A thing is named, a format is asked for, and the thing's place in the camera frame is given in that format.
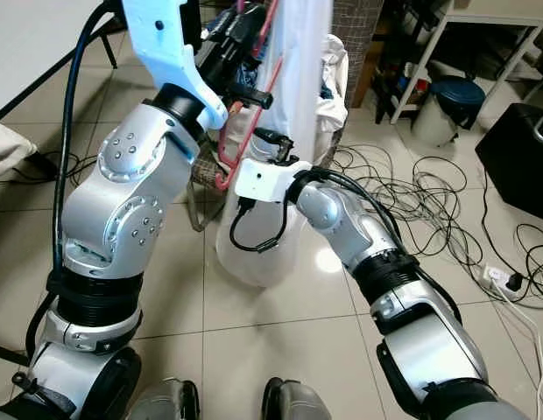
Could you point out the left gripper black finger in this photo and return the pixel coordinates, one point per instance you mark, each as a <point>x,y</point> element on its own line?
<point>232,24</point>

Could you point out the pink red plastic hanger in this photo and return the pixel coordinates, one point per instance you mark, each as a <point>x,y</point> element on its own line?
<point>222,166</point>

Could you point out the large white shirt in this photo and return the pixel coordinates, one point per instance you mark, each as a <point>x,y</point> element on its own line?
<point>298,87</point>

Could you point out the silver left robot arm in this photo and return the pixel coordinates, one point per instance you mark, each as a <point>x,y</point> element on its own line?
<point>123,201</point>

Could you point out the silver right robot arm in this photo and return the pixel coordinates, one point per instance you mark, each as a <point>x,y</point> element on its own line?
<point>350,223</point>

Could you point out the blue denim garment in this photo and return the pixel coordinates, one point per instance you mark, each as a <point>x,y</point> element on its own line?
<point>248,74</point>

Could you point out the cream white garment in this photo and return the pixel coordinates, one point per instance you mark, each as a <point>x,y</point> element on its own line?
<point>337,87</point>

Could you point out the grey bin dark blue lid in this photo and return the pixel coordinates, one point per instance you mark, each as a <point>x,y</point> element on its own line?
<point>451,92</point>

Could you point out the white table with black legs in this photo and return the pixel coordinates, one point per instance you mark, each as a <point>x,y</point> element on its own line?
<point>35,44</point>

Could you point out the black box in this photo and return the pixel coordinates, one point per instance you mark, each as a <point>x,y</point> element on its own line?
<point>517,157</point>

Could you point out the white power strip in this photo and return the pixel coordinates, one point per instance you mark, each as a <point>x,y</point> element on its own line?
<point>495,276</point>

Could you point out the white metal shelf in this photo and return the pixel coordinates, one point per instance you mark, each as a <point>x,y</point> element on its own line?
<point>499,17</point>

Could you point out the robot right leg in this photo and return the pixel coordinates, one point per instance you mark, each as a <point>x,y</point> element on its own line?
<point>302,404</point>

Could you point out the robot leg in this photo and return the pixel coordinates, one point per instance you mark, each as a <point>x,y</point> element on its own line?
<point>302,404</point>
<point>166,404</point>

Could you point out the robot left leg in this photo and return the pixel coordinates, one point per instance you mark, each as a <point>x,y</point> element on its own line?
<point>166,404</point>

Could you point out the black metal bar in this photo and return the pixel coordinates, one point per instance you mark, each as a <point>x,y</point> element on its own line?
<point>2,354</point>

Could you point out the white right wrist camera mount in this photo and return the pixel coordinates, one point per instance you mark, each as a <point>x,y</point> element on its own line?
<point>263,179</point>

